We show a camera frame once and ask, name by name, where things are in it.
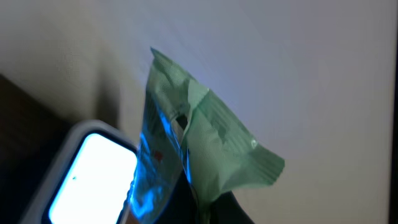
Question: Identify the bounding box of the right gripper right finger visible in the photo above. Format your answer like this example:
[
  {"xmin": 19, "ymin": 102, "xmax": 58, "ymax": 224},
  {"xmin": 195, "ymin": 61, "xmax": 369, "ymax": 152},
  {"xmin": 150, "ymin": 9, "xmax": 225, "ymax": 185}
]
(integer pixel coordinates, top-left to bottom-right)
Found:
[{"xmin": 210, "ymin": 192, "xmax": 254, "ymax": 224}]

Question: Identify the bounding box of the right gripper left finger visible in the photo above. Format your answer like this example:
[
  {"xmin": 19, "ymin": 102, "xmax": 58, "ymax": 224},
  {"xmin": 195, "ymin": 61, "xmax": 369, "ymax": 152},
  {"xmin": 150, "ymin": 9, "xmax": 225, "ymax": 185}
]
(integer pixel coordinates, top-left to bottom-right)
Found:
[{"xmin": 155, "ymin": 172, "xmax": 198, "ymax": 224}]

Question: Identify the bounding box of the light green wipes pack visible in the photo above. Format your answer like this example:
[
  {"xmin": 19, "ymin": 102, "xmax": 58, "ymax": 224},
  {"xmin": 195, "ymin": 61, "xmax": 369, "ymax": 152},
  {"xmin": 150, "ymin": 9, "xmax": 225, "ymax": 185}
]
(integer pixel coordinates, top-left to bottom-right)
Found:
[{"xmin": 130, "ymin": 50, "xmax": 285, "ymax": 223}]

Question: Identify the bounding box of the white barcode scanner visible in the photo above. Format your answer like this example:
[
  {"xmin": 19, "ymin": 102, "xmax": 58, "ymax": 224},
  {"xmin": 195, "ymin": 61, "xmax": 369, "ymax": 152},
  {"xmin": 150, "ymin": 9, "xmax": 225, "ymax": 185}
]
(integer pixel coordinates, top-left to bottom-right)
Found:
[{"xmin": 19, "ymin": 119, "xmax": 137, "ymax": 223}]

